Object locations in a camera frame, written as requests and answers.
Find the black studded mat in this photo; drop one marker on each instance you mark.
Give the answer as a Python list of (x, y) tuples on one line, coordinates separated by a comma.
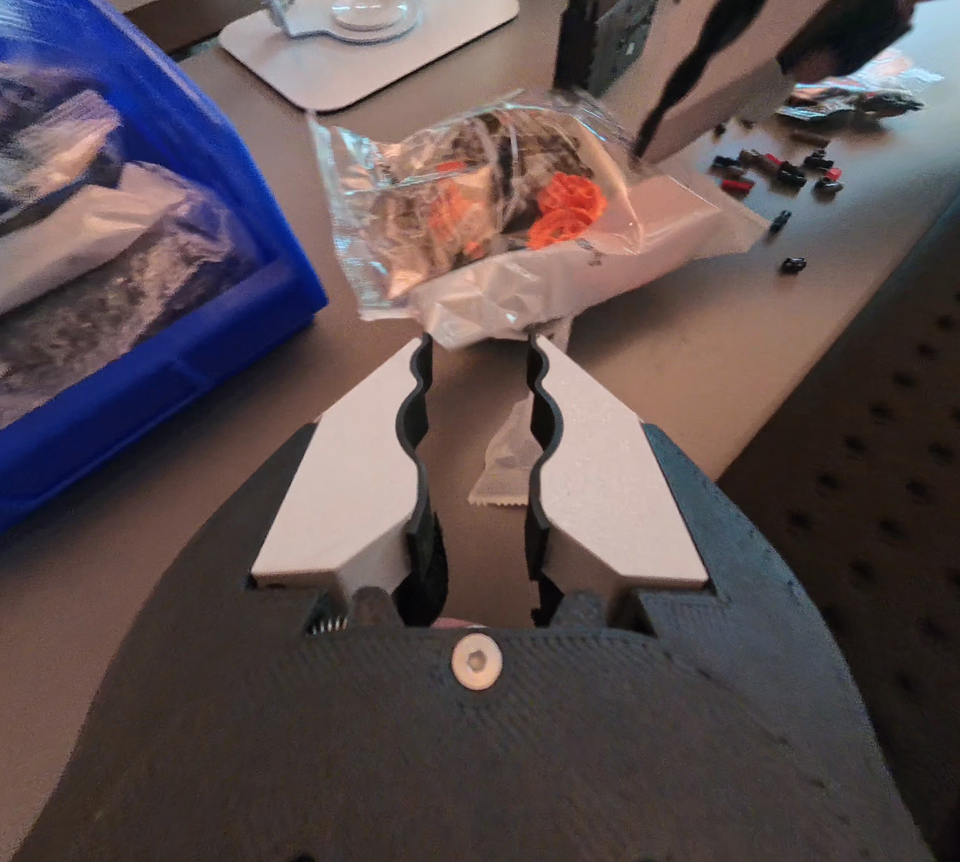
[(862, 464)]

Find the clear plastic parts bag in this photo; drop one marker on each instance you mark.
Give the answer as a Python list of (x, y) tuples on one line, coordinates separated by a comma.
[(855, 101)]

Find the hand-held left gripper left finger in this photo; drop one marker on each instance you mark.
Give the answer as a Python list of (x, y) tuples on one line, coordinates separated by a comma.
[(337, 502)]

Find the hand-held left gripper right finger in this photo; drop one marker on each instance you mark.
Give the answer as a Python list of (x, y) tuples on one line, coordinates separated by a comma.
[(622, 502)]

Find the crumpled white plastic bag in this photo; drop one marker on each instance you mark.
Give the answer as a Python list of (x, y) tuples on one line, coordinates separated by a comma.
[(75, 247)]

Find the short red axle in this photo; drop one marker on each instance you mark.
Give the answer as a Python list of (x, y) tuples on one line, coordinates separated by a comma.
[(737, 185)]

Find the clear bag with white seam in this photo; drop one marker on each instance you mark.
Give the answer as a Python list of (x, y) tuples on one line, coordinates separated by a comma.
[(465, 262)]

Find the blue plastic bin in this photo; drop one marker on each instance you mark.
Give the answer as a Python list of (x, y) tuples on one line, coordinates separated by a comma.
[(187, 149)]

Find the torn white bag strip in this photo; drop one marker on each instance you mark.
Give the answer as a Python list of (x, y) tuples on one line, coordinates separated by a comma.
[(502, 472)]

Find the group of black connector pins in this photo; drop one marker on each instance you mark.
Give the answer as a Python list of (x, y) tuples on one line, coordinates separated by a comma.
[(787, 176)]

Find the white book stand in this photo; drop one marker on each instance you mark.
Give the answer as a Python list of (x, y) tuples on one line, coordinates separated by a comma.
[(420, 37)]

